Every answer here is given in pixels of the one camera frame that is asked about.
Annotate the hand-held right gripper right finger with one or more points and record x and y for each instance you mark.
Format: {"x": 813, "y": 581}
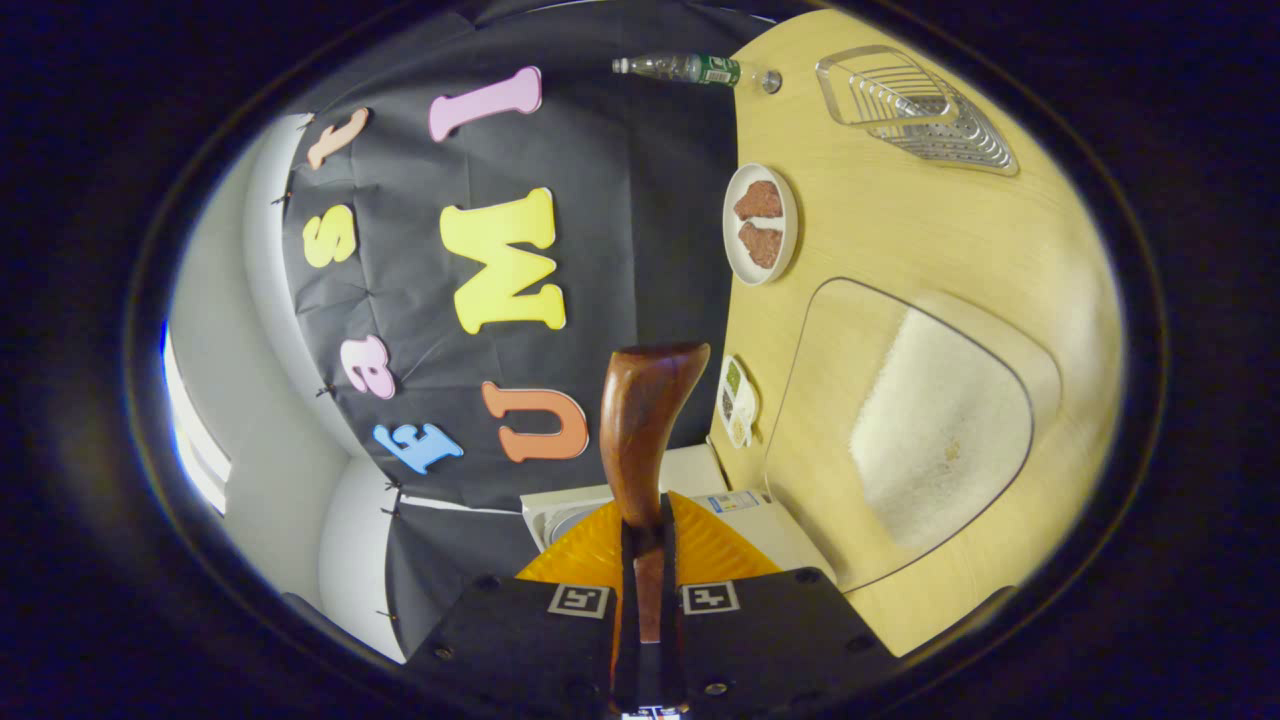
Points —
{"x": 668, "y": 600}

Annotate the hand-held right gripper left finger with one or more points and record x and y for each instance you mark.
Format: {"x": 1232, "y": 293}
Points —
{"x": 630, "y": 600}

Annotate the white rice cooker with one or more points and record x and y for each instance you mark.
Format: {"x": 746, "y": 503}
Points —
{"x": 760, "y": 540}

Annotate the brown wooden spoon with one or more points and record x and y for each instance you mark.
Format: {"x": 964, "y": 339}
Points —
{"x": 645, "y": 420}

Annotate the small white condiment dish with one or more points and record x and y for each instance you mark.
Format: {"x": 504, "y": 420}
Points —
{"x": 738, "y": 400}

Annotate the clear plastic tray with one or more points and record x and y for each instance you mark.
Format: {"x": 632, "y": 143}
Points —
{"x": 810, "y": 420}

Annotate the red-brown meat piece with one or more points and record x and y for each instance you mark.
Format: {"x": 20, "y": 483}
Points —
{"x": 758, "y": 200}
{"x": 762, "y": 246}

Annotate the white round plate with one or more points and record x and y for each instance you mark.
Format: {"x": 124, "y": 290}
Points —
{"x": 730, "y": 235}

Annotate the black backdrop cloth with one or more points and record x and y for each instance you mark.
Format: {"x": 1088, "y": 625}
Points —
{"x": 620, "y": 220}

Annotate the small round bottle cap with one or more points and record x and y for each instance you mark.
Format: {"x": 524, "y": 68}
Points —
{"x": 771, "y": 82}

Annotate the clear plastic water bottle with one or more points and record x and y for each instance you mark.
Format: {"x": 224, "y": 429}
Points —
{"x": 690, "y": 69}

